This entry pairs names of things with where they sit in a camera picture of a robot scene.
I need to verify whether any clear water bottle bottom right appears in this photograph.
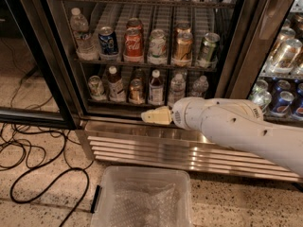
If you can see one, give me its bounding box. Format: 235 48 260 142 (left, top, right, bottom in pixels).
189 76 209 97

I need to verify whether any gold soda can front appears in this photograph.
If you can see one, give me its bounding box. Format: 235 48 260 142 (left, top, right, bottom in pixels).
172 32 193 66

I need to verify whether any red coke can rear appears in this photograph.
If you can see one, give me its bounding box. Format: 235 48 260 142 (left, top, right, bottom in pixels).
126 17 144 33

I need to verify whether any red coke can front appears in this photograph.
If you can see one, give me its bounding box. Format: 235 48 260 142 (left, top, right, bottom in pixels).
123 27 143 62

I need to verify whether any red coke can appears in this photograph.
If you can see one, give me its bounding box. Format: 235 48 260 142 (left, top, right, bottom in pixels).
126 17 144 33
123 27 143 62

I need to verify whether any white green soda can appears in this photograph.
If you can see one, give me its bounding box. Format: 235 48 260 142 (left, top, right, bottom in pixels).
148 29 167 64

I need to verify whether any right fridge glass door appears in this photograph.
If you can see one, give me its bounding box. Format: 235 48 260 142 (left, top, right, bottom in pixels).
214 0 303 128

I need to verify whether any middle wire fridge shelf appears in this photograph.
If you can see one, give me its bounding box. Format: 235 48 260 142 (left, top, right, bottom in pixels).
73 56 217 73

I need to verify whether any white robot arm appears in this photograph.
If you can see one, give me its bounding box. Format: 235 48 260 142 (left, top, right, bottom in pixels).
141 97 303 176

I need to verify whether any copper can bottom shelf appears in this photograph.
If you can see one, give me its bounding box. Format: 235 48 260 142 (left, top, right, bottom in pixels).
129 79 145 104

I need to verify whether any gold soda can rear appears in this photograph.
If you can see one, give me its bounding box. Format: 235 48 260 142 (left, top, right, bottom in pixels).
174 22 191 35

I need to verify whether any brown tea bottle white cap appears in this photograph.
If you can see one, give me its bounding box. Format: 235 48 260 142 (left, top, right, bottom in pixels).
107 66 126 102

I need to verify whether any clear plastic storage bin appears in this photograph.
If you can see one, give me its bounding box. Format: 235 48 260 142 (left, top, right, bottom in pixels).
90 166 193 227

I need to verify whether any dark juice bottle white label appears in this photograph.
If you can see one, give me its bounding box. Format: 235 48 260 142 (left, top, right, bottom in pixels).
148 69 164 105

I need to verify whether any gold soda can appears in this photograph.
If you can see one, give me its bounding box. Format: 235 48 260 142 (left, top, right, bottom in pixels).
174 22 191 35
172 32 193 66

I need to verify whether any silver can bottom shelf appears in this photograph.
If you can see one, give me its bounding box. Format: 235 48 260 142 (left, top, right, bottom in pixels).
88 76 106 101

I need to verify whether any steel fridge bottom grille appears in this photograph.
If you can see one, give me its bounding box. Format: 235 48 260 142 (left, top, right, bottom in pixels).
83 120 303 183

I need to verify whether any blue pepsi can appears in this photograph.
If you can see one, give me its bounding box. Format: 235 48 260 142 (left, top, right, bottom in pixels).
98 26 118 55

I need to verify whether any clear water bottle bottom middle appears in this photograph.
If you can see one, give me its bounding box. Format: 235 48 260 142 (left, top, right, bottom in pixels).
168 73 186 107

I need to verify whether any clear water bottle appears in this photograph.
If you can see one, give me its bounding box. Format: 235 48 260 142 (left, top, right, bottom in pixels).
168 73 186 107
189 76 209 97

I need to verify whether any open fridge glass door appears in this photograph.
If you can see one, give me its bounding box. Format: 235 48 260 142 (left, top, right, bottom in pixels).
0 0 80 130

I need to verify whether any clear water bottle middle shelf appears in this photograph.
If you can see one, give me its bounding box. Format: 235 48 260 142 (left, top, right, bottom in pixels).
70 8 98 61

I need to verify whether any black cable on floor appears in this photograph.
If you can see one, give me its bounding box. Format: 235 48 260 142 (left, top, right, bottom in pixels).
0 38 95 227

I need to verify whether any bubble wrap sheet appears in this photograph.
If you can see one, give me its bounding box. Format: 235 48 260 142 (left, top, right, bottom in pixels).
109 182 178 227

